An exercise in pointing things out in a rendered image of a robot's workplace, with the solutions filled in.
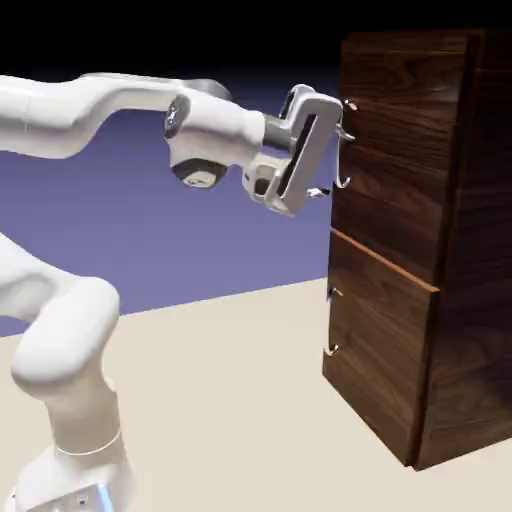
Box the dark wood cabinet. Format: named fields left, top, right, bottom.
left=321, top=27, right=512, bottom=472

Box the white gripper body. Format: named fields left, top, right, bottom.
left=264, top=83, right=345, bottom=218

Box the dark wood cabinet door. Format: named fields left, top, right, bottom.
left=321, top=229, right=441, bottom=468
left=330, top=33, right=470, bottom=292

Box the curved silver door handle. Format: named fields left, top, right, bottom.
left=322, top=286, right=345, bottom=356
left=332, top=99, right=360, bottom=190

